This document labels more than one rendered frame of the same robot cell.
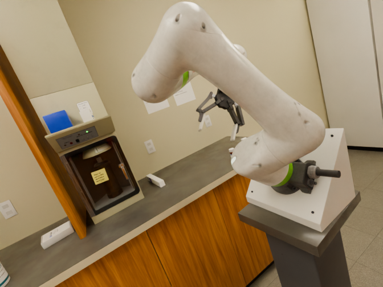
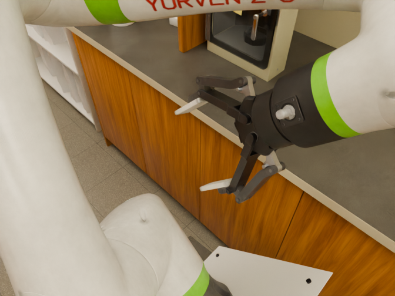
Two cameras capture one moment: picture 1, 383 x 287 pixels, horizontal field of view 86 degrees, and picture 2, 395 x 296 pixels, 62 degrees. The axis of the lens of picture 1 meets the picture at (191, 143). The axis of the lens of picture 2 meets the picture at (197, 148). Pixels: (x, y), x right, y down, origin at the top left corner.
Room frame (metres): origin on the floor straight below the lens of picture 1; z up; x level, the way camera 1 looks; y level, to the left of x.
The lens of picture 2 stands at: (0.64, -0.46, 1.71)
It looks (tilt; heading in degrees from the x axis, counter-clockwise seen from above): 48 degrees down; 69
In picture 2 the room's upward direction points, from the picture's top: straight up
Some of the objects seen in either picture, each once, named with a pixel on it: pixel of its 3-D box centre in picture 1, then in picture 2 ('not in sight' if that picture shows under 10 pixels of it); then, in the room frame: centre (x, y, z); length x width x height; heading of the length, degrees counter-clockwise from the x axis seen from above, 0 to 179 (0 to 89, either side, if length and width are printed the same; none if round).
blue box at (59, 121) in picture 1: (58, 122); not in sight; (1.10, 0.61, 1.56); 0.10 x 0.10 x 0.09; 24
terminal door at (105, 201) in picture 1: (104, 175); (240, 4); (1.18, 0.55, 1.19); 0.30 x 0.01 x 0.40; 114
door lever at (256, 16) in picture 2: (123, 171); (258, 24); (1.19, 0.44, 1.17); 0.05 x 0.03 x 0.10; 24
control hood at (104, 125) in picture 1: (83, 133); not in sight; (1.13, 0.53, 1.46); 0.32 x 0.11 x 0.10; 114
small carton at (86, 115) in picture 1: (87, 115); not in sight; (1.16, 0.48, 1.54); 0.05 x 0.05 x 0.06; 12
